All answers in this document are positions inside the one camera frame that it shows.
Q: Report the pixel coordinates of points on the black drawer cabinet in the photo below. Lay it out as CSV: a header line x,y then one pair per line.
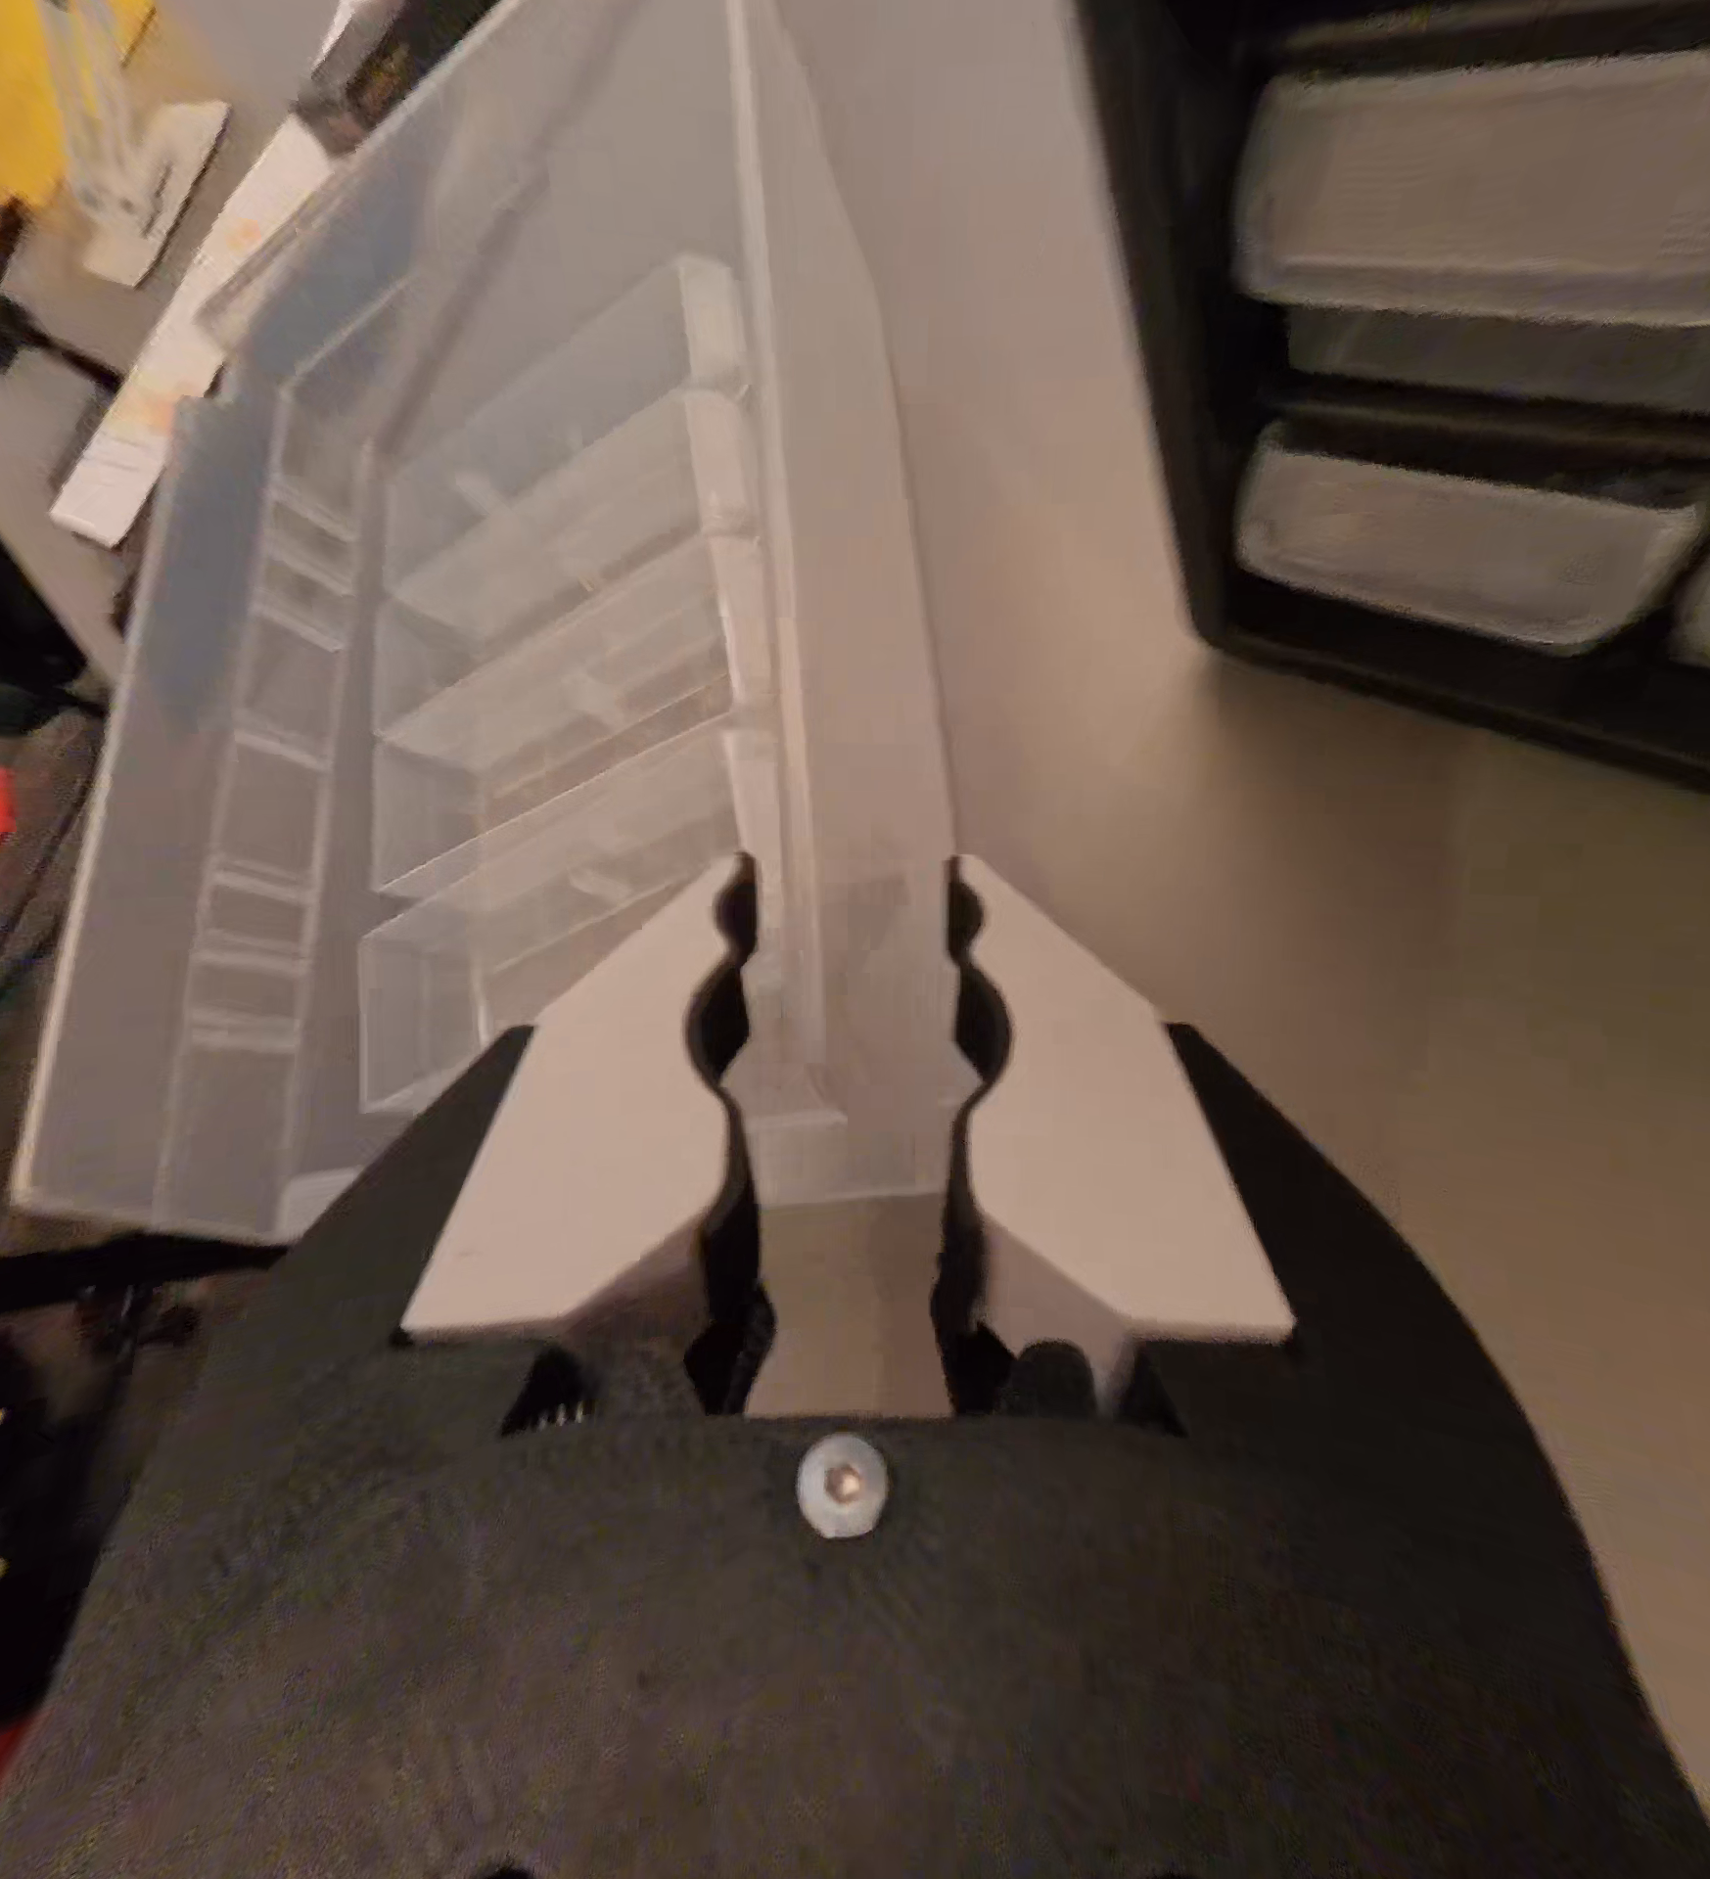
x,y
1178,367

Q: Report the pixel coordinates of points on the rows of clear cabinet drawers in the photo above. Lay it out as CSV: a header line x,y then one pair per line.
x,y
1502,192

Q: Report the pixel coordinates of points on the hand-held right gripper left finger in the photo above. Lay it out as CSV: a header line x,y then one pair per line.
x,y
576,1175

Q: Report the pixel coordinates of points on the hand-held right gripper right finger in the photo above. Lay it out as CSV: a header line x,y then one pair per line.
x,y
1133,1175

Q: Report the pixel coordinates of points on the large clear plastic drawer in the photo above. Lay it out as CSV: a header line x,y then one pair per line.
x,y
840,440

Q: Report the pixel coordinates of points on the black box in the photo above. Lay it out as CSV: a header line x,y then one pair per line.
x,y
384,74

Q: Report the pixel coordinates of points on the white cardboard box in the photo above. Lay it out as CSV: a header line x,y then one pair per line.
x,y
134,440

